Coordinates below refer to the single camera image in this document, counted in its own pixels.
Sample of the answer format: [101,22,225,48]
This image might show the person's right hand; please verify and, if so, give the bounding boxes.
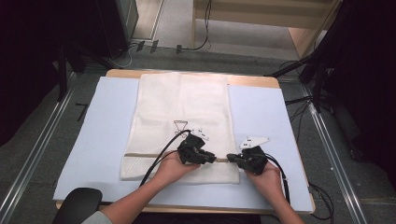
[244,161,285,201]

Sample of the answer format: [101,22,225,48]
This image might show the black hanging cable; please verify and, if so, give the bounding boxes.
[180,0,213,52]

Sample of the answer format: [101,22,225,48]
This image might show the person's left hand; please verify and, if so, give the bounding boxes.
[152,150,202,189]

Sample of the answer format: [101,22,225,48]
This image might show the hand-held gripper black cable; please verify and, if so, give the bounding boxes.
[139,130,191,188]
[265,152,291,205]

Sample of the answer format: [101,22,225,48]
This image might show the person's dark clothing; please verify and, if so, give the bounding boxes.
[81,210,262,224]

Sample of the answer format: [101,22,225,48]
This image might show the black cabinet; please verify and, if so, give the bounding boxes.
[95,0,140,60]

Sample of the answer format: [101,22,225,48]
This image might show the white floor cable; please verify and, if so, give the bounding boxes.
[106,43,138,69]

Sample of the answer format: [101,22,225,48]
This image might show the right hand-held gripper black cable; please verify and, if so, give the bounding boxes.
[265,152,291,205]

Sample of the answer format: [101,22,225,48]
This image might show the light blue mat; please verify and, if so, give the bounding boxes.
[52,77,314,213]

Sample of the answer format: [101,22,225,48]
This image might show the white towel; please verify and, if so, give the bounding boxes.
[120,72,241,185]

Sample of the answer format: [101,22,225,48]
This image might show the wooden shelf unit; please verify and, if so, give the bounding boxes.
[191,0,344,60]

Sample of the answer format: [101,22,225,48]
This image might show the black floor cables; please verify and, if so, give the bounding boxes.
[284,95,314,143]

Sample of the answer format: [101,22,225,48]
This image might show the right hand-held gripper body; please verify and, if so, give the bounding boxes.
[237,135,271,175]

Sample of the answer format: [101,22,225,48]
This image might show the metal floor rail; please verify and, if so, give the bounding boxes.
[0,72,78,224]
[300,83,369,224]

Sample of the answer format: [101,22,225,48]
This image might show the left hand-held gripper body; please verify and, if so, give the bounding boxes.
[177,127,210,165]

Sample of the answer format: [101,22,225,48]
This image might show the black looped floor cable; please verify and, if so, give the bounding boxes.
[307,182,334,222]

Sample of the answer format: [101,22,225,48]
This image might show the wooden table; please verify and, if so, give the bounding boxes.
[55,68,316,216]

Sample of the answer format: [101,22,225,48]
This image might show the black metal stand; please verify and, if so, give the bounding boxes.
[263,0,353,114]

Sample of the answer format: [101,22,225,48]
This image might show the left hand-held gripper black cable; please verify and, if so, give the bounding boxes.
[139,130,191,188]

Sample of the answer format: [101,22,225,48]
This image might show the black curtain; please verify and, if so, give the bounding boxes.
[0,0,104,147]
[323,0,396,188]

